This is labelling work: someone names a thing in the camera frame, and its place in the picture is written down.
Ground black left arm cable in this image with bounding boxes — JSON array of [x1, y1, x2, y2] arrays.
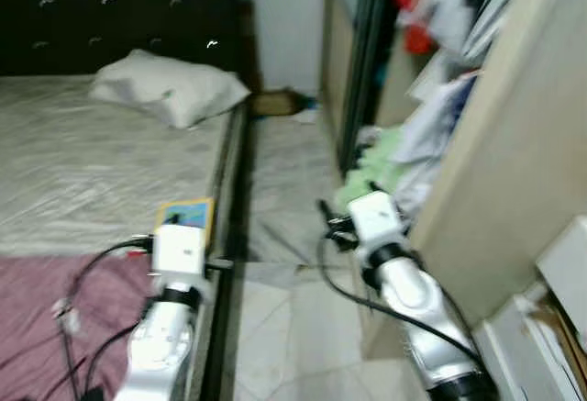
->
[[59, 236, 157, 401]]

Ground white plastic storage unit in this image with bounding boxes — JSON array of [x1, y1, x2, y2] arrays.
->
[[472, 216, 587, 401]]

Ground light green cloth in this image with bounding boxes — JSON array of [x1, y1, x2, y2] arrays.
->
[[335, 126, 415, 217]]

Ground white quilted mattress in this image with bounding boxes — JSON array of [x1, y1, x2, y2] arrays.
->
[[0, 73, 244, 260]]

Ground beige wardrobe with dark panel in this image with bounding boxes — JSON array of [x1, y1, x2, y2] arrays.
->
[[319, 0, 519, 229]]

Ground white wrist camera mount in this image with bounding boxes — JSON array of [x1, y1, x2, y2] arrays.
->
[[347, 192, 405, 249], [151, 224, 208, 283]]

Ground beige wardrobe door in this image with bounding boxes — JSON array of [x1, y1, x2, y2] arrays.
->
[[404, 0, 587, 358]]

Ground dark tufted headboard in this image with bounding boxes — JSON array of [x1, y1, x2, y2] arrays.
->
[[0, 0, 245, 77]]

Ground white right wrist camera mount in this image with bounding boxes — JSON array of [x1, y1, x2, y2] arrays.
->
[[347, 192, 405, 249]]

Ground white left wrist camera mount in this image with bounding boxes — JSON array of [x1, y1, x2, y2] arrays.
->
[[151, 224, 208, 283]]

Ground white pillow with green mark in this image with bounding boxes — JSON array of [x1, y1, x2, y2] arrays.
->
[[89, 49, 251, 130]]

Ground pink cartoon mouse blanket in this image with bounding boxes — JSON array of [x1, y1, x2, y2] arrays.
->
[[0, 252, 164, 401]]

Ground white blue hanging clothes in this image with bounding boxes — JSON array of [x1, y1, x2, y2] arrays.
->
[[385, 0, 519, 218]]

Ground small brown box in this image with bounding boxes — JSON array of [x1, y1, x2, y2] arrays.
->
[[252, 89, 311, 117]]

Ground grey bed base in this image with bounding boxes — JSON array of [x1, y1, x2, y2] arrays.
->
[[188, 106, 255, 401]]

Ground colourful yellow framed picture book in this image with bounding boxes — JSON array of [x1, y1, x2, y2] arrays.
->
[[154, 197, 217, 249]]

